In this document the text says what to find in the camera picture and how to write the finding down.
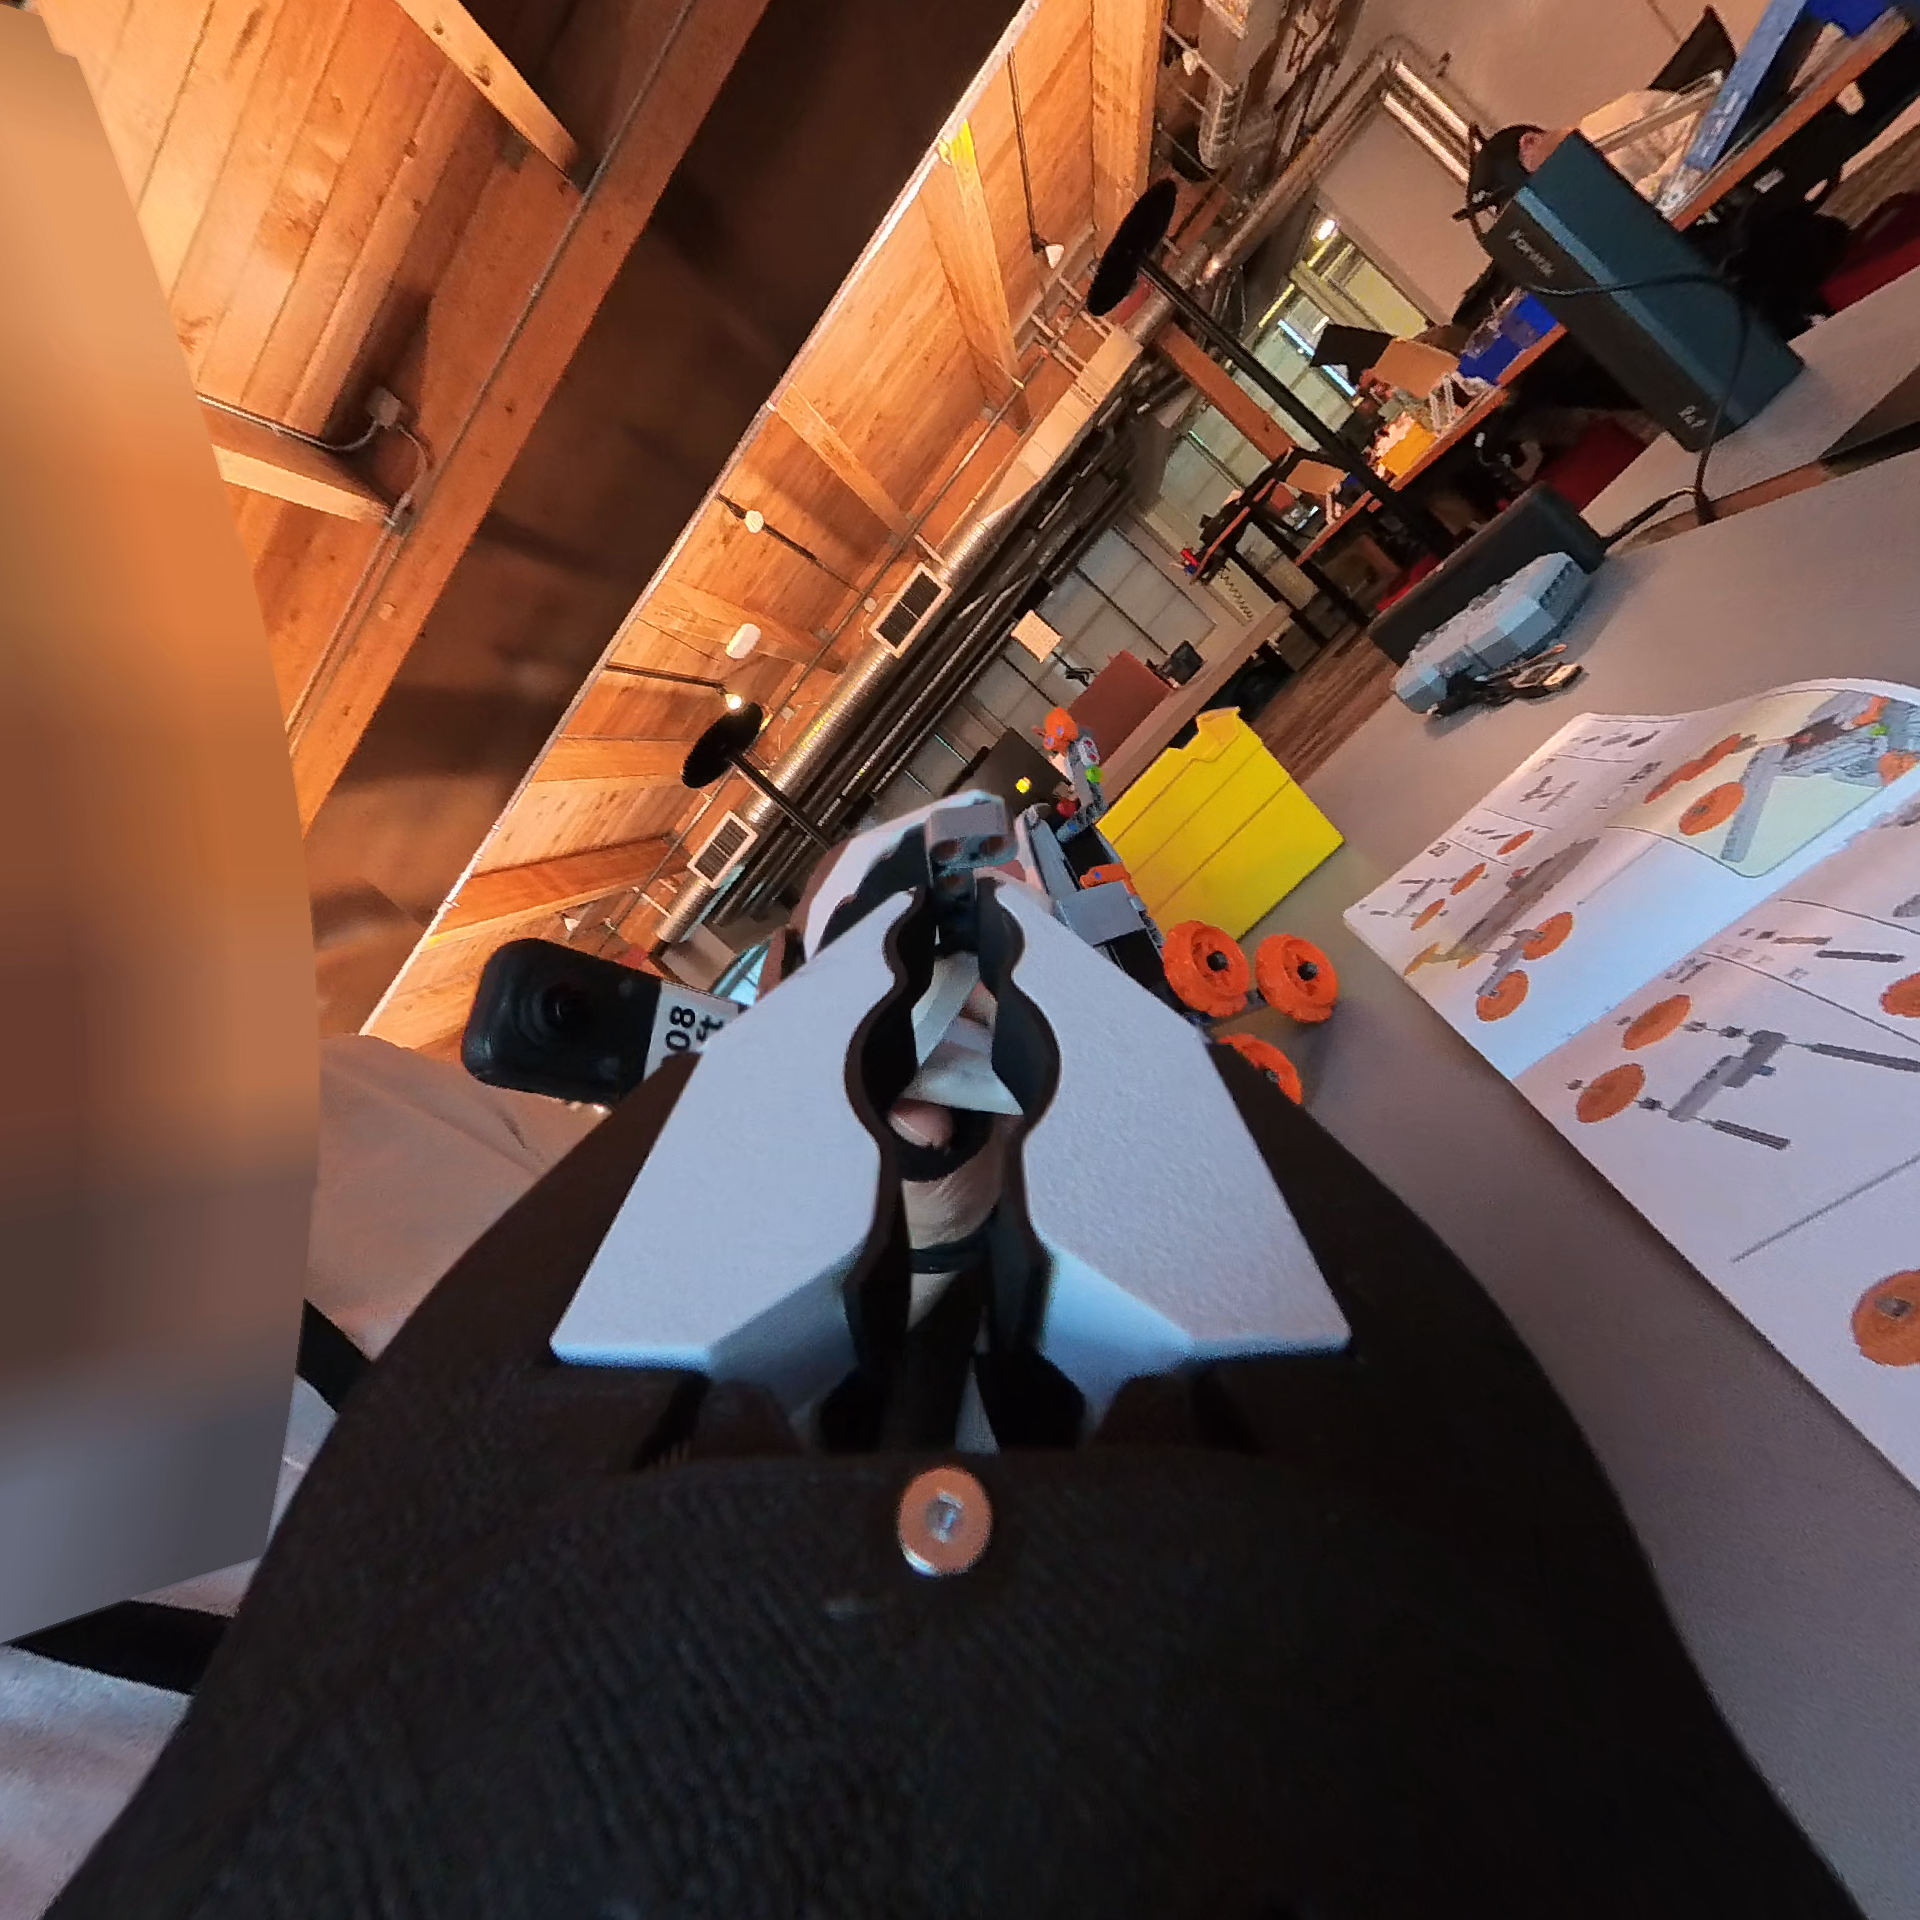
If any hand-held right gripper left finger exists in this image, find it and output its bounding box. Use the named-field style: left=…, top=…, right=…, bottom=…
left=548, top=894, right=920, bottom=1453

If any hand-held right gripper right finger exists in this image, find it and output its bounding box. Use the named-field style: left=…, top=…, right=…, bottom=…
left=975, top=882, right=1353, bottom=1453

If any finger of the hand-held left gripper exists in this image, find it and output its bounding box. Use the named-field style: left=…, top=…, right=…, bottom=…
left=804, top=791, right=961, bottom=965

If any person's left hand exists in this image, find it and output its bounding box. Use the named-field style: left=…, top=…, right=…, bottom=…
left=882, top=1102, right=1002, bottom=1254

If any black television screen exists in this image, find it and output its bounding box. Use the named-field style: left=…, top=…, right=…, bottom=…
left=960, top=727, right=1074, bottom=826

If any black pole with disc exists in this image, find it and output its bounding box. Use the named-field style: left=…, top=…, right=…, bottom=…
left=679, top=704, right=840, bottom=847
left=1082, top=180, right=1441, bottom=564

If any person in white shirt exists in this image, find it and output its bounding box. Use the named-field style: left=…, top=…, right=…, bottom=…
left=0, top=1030, right=647, bottom=1920

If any grey orange toy rover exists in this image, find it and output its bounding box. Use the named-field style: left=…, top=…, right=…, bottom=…
left=1017, top=709, right=1338, bottom=1109

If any yellow storage bin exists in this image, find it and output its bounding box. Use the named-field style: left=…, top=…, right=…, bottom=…
left=1140, top=750, right=1345, bottom=942
left=1094, top=704, right=1308, bottom=917

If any open instruction booklet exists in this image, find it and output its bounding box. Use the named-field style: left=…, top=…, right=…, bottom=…
left=1341, top=678, right=1920, bottom=1490

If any grey toy controller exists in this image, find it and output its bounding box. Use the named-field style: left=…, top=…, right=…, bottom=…
left=1391, top=550, right=1608, bottom=716

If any black power adapter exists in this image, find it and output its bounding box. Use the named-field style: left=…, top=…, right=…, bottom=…
left=1369, top=482, right=1608, bottom=665

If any wooden workbench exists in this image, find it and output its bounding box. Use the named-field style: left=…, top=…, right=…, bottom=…
left=1200, top=0, right=1920, bottom=601

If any red storage bin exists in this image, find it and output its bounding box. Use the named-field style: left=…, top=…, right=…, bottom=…
left=1514, top=416, right=1653, bottom=511

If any blue storage bin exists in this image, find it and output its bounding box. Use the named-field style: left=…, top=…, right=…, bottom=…
left=1462, top=293, right=1553, bottom=377

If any dark green tall box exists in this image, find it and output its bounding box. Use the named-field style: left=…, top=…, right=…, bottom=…
left=1493, top=133, right=1806, bottom=453

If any light grey table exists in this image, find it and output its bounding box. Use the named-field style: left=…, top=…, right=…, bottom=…
left=1575, top=268, right=1920, bottom=529

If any silver ventilation duct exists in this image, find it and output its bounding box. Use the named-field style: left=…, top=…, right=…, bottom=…
left=650, top=224, right=1248, bottom=946

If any black usb cable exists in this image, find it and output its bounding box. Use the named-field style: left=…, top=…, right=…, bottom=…
left=1437, top=644, right=1580, bottom=720

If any black strap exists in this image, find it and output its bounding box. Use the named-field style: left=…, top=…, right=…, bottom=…
left=0, top=1590, right=225, bottom=1700

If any black power cable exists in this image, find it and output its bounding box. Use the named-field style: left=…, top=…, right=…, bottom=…
left=1559, top=268, right=1808, bottom=549

